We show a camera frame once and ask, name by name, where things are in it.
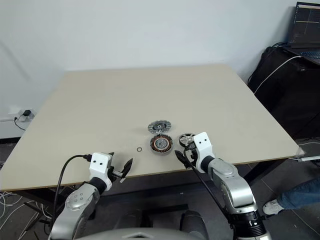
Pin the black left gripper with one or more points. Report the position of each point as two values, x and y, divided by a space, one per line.
117 175

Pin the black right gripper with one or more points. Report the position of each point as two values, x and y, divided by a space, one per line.
191 151

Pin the small spoked metal wheel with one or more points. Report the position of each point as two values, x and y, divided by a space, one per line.
185 139

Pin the motor stator with copper windings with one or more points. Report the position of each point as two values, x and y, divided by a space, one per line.
161 145

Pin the silver finned rotor disc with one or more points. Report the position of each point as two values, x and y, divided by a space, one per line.
160 126

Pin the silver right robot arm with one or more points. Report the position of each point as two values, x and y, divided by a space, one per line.
232 185

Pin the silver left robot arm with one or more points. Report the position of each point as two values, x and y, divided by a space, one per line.
75 202

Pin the dark rounded shape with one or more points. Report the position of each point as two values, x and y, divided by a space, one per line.
193 222

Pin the white sneaker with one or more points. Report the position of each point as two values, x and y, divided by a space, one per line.
272 207

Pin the black power adapter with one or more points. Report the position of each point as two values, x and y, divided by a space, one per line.
26 113

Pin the large black case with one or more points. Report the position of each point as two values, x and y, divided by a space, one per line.
287 100

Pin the person's leg in jeans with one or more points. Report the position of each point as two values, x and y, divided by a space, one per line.
300 193

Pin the white strip beside table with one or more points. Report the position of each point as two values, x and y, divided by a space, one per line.
308 158

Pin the black open laptop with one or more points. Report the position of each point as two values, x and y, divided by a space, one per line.
303 27

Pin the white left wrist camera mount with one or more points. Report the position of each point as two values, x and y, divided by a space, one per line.
100 163

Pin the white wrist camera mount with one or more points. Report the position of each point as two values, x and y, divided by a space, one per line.
100 163
203 146

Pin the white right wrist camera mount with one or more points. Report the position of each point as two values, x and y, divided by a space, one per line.
203 146

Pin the black table frame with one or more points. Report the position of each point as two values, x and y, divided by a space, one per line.
155 183

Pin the white wall socket strip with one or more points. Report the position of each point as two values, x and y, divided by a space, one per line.
13 111

